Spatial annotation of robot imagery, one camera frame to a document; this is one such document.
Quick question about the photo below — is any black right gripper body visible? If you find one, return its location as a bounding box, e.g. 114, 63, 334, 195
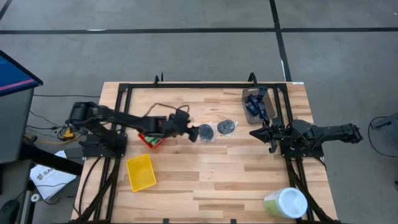
263, 117, 285, 154

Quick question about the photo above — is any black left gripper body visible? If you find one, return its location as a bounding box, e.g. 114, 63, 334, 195
161, 109, 195, 139

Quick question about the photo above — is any black round item in bag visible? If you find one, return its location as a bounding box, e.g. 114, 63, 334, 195
198, 123, 216, 143

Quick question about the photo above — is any clear grey plastic bin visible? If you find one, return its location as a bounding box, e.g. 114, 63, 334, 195
241, 86, 277, 125

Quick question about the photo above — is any grey round item in bag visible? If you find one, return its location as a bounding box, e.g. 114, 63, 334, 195
216, 119, 239, 137

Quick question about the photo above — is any red plastic basket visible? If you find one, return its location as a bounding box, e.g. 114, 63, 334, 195
138, 115, 167, 150

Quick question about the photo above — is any yellow plastic basket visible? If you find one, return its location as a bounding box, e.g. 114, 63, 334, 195
126, 153, 157, 193

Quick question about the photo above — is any green canister with white lid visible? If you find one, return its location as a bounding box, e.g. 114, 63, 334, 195
263, 187, 308, 220

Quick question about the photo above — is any black desk bar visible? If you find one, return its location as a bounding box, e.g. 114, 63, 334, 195
20, 142, 83, 177

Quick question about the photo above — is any white printed paper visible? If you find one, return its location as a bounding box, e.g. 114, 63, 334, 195
30, 151, 77, 200

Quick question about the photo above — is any grey monitor stand box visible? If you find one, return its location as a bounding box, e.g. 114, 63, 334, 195
0, 88, 35, 164

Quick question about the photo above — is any blue screen monitor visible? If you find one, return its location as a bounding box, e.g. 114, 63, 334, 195
0, 49, 44, 97

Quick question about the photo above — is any black computer mouse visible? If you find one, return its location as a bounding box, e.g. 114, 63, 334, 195
0, 199, 21, 223

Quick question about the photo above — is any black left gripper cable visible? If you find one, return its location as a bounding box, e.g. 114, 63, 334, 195
144, 103, 191, 118

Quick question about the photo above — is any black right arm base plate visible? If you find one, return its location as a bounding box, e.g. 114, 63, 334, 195
279, 136, 324, 158

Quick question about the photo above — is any black metal table frame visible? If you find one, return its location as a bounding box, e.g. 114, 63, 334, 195
95, 72, 315, 224

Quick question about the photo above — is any black cable bundle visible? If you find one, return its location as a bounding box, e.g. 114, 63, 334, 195
285, 157, 340, 224
73, 157, 121, 222

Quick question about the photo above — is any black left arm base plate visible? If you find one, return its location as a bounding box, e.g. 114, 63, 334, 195
78, 133, 128, 158

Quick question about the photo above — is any black floor cable loop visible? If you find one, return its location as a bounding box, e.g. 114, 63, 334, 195
368, 115, 398, 158

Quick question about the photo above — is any yellow cable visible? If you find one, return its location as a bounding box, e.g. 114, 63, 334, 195
40, 128, 82, 145

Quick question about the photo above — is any thin black floor cable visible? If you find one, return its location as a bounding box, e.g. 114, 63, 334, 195
33, 94, 101, 98

